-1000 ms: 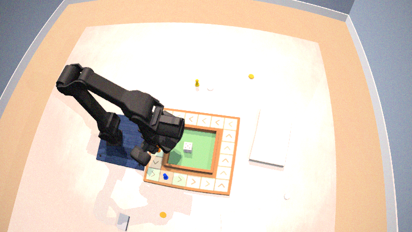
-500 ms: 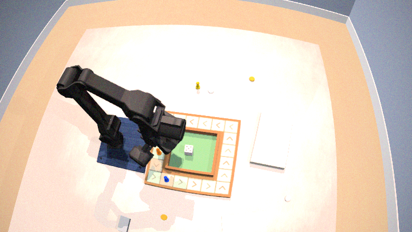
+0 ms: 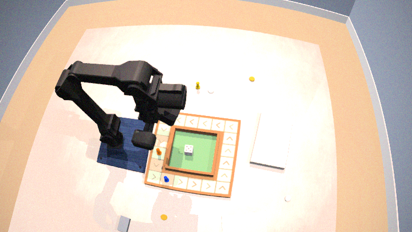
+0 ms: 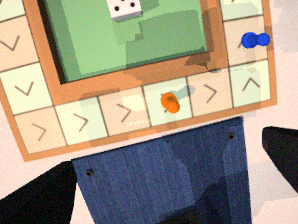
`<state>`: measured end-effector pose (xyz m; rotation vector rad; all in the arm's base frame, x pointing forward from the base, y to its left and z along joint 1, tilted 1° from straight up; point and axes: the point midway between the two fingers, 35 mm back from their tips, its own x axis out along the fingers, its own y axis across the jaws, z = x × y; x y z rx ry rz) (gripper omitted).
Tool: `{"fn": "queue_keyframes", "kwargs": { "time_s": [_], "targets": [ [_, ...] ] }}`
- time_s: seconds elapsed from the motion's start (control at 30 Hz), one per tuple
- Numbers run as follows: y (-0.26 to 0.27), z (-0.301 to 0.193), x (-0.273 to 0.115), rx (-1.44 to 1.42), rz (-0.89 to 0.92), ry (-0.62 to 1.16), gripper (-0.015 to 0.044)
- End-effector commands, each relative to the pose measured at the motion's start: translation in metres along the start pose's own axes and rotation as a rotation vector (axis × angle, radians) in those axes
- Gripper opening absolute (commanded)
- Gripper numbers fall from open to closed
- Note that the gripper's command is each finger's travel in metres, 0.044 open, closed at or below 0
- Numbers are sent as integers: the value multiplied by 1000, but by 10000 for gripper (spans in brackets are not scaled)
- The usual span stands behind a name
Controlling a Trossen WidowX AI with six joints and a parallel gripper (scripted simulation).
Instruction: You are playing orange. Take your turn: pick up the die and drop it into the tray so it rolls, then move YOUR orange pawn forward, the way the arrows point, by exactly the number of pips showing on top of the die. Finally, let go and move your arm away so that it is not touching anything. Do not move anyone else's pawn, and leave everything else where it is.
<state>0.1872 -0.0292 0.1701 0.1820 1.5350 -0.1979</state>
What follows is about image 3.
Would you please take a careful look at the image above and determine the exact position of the white die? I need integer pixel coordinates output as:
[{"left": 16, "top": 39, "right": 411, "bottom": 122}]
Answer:
[{"left": 184, "top": 145, "right": 193, "bottom": 155}]

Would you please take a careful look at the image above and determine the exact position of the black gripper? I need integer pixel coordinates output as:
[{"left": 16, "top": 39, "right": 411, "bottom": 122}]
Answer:
[{"left": 131, "top": 104, "right": 159, "bottom": 150}]

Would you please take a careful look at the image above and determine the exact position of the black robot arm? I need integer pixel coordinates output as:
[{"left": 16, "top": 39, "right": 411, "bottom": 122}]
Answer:
[{"left": 55, "top": 60, "right": 187, "bottom": 149}]

